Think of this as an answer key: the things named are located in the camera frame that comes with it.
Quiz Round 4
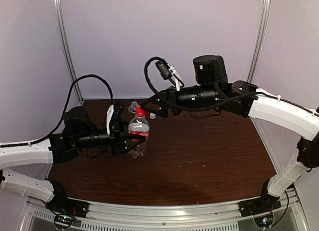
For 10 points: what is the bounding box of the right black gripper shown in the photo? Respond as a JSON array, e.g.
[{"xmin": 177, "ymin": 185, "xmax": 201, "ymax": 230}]
[{"xmin": 140, "ymin": 84, "xmax": 220, "ymax": 118}]

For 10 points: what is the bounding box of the white bottle cap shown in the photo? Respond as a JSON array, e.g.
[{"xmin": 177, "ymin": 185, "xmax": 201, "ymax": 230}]
[{"xmin": 150, "ymin": 113, "xmax": 156, "ymax": 120}]

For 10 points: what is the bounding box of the red cola bottle cap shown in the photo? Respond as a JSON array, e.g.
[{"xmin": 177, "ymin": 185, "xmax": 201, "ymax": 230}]
[{"xmin": 135, "ymin": 105, "xmax": 147, "ymax": 117}]

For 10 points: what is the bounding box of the small cola bottle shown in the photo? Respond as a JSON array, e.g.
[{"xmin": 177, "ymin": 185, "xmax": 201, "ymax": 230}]
[{"xmin": 128, "ymin": 116, "xmax": 150, "ymax": 158}]

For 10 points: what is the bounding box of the large clear plastic bottle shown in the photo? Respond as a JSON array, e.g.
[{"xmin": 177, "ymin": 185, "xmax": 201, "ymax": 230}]
[{"xmin": 128, "ymin": 101, "xmax": 138, "ymax": 117}]

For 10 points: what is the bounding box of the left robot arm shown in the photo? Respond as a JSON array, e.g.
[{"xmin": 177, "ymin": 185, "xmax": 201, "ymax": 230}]
[{"xmin": 0, "ymin": 104, "xmax": 147, "ymax": 213}]

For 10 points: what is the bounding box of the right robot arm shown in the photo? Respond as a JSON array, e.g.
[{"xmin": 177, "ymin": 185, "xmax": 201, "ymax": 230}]
[{"xmin": 141, "ymin": 55, "xmax": 319, "ymax": 214}]

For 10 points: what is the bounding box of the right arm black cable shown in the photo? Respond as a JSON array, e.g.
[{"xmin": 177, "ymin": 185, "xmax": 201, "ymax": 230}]
[{"xmin": 144, "ymin": 56, "xmax": 257, "ymax": 111}]

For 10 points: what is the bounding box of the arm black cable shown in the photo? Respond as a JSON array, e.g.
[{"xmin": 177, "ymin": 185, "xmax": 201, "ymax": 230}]
[
  {"xmin": 0, "ymin": 74, "xmax": 114, "ymax": 149},
  {"xmin": 144, "ymin": 56, "xmax": 257, "ymax": 111}
]

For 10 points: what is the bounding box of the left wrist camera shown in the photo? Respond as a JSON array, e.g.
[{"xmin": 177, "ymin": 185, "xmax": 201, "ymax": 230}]
[{"xmin": 103, "ymin": 102, "xmax": 125, "ymax": 136}]

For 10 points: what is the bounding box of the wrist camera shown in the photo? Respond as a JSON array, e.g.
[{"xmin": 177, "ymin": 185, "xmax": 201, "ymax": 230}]
[
  {"xmin": 155, "ymin": 60, "xmax": 184, "ymax": 91},
  {"xmin": 103, "ymin": 102, "xmax": 125, "ymax": 136}
]

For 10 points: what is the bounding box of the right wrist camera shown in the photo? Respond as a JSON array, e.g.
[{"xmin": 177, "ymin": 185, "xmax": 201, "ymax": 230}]
[{"xmin": 155, "ymin": 60, "xmax": 184, "ymax": 91}]

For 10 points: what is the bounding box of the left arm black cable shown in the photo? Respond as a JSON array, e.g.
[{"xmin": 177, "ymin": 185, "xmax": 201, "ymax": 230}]
[{"xmin": 0, "ymin": 74, "xmax": 114, "ymax": 149}]

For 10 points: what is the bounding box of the aluminium front frame rail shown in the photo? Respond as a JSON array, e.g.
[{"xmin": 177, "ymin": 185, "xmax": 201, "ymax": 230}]
[{"xmin": 24, "ymin": 188, "xmax": 305, "ymax": 231}]

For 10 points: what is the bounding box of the left rear frame post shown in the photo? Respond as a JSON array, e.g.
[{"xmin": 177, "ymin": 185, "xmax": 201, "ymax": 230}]
[{"xmin": 51, "ymin": 0, "xmax": 83, "ymax": 102}]

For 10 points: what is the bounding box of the frame post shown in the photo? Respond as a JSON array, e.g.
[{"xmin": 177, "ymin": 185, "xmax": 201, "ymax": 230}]
[
  {"xmin": 51, "ymin": 0, "xmax": 83, "ymax": 102},
  {"xmin": 247, "ymin": 0, "xmax": 272, "ymax": 83}
]

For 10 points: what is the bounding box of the right rear frame post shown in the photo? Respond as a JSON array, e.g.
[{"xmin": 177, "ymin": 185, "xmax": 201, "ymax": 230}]
[{"xmin": 247, "ymin": 0, "xmax": 272, "ymax": 83}]

